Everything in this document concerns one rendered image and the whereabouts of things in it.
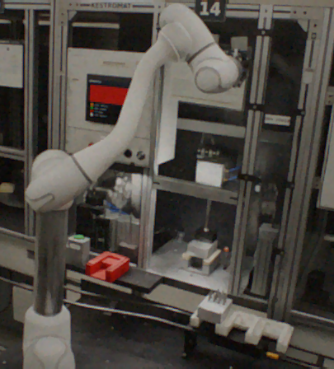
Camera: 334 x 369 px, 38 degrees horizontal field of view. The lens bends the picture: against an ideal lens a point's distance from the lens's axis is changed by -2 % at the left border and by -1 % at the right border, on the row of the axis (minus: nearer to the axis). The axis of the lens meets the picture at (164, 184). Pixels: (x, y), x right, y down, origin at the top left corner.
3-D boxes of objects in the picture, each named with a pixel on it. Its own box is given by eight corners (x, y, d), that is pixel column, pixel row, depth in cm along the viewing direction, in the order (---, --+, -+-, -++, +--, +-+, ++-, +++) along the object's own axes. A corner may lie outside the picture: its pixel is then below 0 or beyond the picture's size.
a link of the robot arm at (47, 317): (22, 380, 158) (22, 342, 178) (71, 376, 163) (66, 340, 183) (29, 156, 138) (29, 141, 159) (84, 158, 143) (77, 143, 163)
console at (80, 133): (61, 154, 213) (63, 47, 201) (96, 144, 238) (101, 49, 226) (144, 170, 197) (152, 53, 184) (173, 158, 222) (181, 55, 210)
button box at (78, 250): (67, 262, 212) (67, 237, 209) (77, 256, 219) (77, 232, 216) (82, 267, 209) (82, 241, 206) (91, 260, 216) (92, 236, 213)
